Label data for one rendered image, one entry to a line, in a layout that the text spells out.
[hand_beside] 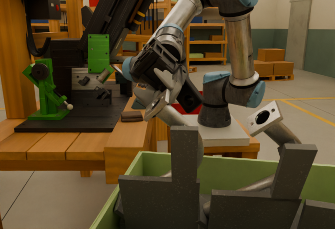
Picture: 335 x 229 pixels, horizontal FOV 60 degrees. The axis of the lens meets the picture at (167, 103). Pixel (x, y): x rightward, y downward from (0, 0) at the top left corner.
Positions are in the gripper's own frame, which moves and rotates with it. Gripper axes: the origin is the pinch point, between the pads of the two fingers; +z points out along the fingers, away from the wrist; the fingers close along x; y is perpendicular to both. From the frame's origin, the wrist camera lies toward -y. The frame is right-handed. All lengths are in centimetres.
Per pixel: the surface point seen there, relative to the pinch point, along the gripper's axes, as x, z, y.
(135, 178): -12.3, 4.8, -5.2
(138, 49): -175, -434, -44
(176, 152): -1.9, 5.1, -5.5
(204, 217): -10.9, 4.0, -22.0
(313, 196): 1, -15, -53
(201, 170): -17.2, -18.5, -28.3
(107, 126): -54, -56, -10
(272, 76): -70, -627, -354
